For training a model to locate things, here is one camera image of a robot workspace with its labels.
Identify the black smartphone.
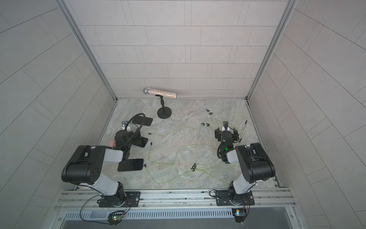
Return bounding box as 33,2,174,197
117,158,144,172
132,136,149,148
132,116,153,127

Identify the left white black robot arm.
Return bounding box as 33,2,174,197
61,130,148,208

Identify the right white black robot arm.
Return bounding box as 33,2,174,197
214,121,275,206

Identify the pink yellow small toy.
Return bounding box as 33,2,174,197
109,140,116,148

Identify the black round microphone stand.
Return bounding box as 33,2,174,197
155,95,172,119

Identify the glitter silver microphone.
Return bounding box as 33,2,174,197
143,88,177,99

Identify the right green circuit board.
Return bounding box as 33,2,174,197
232,208,248,223

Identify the green circuit board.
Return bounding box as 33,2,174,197
107,210,125,227
232,208,248,223

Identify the left green circuit board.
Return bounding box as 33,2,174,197
107,210,125,227

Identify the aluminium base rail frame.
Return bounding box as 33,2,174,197
51,188,296,210

